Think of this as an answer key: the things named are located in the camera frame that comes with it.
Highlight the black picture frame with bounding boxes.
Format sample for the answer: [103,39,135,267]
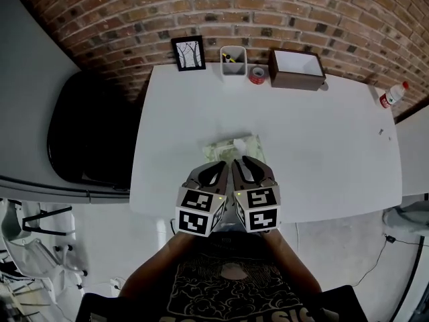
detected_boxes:
[170,35,207,72]

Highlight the brown tissue box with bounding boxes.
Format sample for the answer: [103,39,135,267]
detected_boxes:
[269,48,327,92]

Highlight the thick black hose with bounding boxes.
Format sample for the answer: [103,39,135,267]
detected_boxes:
[391,235,427,322]

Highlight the grey shorts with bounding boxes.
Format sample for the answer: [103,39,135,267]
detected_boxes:
[216,213,262,237]

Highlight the person's left forearm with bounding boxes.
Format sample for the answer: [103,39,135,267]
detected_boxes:
[119,229,199,299]

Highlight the black printed t-shirt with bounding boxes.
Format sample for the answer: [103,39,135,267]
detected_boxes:
[75,229,369,322]

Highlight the white power strip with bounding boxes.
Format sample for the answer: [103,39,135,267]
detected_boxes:
[109,276,124,297]

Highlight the pale green cloth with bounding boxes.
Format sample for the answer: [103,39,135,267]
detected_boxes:
[202,132,269,168]

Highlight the person's right forearm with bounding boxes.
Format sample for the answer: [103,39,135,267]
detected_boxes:
[261,228,323,295]

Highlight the clear bottle red label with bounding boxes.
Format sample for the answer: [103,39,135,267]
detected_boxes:
[379,81,410,110]

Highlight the grey bag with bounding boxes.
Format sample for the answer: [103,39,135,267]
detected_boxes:
[383,201,429,235]

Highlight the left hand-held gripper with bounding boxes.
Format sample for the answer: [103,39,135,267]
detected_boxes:
[174,161,230,237]

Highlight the white wheeled office chair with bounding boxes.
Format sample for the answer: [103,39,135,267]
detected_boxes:
[0,236,88,290]

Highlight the white chair black frame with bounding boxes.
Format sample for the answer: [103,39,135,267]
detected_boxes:
[0,199,75,248]

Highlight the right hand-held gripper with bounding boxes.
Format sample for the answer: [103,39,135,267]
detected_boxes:
[231,155,281,233]

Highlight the white desk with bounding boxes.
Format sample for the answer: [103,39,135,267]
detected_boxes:
[129,64,403,224]

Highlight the white pen holder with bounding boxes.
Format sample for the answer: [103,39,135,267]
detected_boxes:
[220,45,248,77]

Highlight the thin black cable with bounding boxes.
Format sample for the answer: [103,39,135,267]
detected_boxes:
[348,236,429,288]

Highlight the red tape roll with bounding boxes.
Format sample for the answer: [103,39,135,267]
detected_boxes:
[248,66,268,85]

